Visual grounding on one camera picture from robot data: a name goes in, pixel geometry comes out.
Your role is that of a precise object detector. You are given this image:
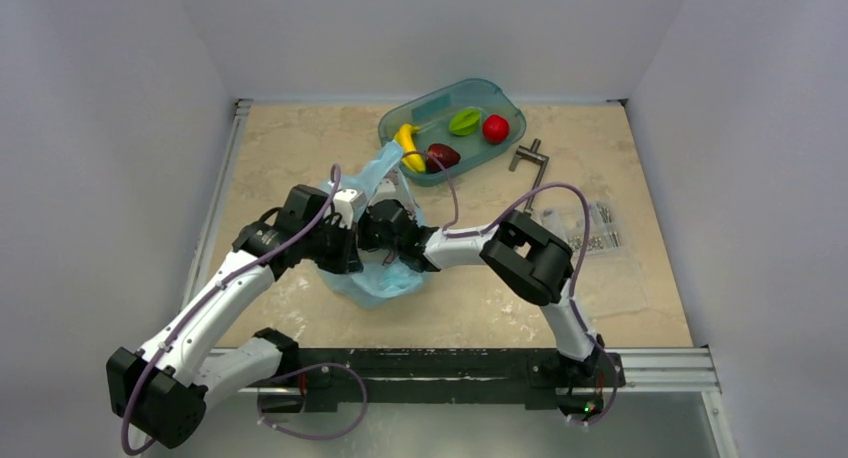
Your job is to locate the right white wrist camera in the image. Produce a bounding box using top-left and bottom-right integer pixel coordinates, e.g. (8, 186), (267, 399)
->
(369, 178), (400, 205)

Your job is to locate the red fake apple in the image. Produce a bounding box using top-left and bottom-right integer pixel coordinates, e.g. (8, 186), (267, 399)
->
(481, 115), (511, 145)

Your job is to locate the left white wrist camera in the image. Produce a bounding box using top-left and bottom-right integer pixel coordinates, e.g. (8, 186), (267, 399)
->
(328, 188), (368, 229)

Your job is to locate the aluminium frame rail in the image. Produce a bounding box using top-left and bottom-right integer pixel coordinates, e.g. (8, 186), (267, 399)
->
(191, 99), (718, 392)

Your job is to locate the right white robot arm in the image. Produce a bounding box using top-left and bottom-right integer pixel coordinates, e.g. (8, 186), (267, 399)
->
(357, 200), (625, 389)

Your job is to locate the dark brown fake fruit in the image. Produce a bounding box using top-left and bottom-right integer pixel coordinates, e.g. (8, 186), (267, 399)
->
(425, 143), (461, 173)

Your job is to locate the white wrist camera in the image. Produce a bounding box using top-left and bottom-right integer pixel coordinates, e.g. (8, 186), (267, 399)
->
(328, 188), (368, 229)
(369, 178), (400, 205)

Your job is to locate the purple cable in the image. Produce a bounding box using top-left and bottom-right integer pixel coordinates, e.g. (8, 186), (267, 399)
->
(119, 163), (371, 458)
(400, 150), (621, 428)

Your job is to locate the dark metal clamp tool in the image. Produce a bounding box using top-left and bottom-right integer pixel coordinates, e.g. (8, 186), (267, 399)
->
(508, 138), (551, 214)

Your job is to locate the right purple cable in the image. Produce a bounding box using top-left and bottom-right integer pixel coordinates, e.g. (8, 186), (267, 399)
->
(400, 150), (621, 428)

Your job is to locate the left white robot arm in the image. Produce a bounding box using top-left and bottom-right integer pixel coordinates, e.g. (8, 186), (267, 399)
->
(106, 185), (364, 456)

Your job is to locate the green fake fruit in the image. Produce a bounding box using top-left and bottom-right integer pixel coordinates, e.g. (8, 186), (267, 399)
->
(448, 108), (482, 137)

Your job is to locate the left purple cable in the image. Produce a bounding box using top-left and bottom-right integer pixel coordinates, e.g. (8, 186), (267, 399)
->
(119, 163), (371, 458)

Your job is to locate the light blue plastic bag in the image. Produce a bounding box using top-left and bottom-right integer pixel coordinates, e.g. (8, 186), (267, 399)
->
(318, 143), (425, 308)

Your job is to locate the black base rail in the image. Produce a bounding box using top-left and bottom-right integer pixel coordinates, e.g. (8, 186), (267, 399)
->
(255, 328), (626, 419)

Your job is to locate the teal plastic tub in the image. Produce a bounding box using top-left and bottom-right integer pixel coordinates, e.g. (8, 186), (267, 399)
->
(378, 78), (527, 176)

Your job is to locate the clear plastic screw box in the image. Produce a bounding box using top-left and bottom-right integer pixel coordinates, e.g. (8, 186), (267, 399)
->
(538, 200), (649, 319)

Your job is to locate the yellow fake banana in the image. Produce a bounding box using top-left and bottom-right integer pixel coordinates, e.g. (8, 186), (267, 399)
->
(394, 123), (427, 173)

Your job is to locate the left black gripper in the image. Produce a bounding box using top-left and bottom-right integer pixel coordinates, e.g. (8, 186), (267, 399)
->
(301, 216), (363, 275)

